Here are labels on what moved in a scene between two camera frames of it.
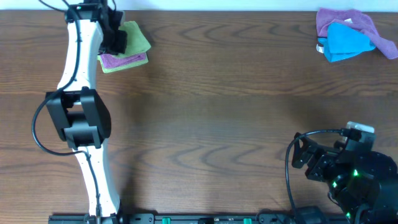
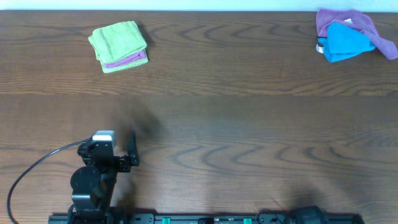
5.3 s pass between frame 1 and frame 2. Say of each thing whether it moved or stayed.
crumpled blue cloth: stayed
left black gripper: moved
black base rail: stayed
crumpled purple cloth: stayed
